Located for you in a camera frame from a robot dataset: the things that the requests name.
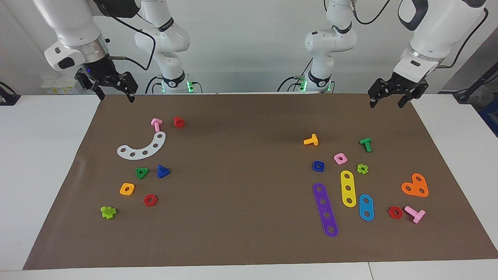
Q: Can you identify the white boxes stack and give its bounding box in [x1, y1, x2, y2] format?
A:
[41, 75, 80, 95]

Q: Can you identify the white curved five-hole plate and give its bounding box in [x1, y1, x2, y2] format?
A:
[117, 131, 167, 161]

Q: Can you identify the black stand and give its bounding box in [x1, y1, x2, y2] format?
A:
[453, 62, 498, 103]

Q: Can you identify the yellow three-hole plate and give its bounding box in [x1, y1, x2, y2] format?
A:
[340, 170, 357, 208]

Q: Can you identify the orange heart-shaped plate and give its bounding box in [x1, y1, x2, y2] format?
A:
[401, 173, 429, 198]

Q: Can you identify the blue bin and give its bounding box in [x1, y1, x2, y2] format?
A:
[479, 97, 498, 137]

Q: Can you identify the black table clamp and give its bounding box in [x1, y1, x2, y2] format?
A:
[0, 82, 21, 106]

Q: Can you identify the blue two-hole plate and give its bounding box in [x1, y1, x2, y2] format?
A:
[358, 194, 375, 222]

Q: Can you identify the purple four-hole plate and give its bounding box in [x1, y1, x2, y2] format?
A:
[312, 183, 339, 238]

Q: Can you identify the brown table mat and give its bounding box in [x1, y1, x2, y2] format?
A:
[23, 93, 498, 271]

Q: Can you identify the black base cable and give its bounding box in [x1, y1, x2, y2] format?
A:
[277, 58, 314, 93]
[145, 75, 164, 95]

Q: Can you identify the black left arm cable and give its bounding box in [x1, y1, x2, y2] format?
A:
[352, 0, 489, 70]

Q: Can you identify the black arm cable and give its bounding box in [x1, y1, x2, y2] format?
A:
[352, 0, 489, 70]
[105, 12, 157, 71]

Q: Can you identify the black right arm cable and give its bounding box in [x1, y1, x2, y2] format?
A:
[105, 12, 157, 71]

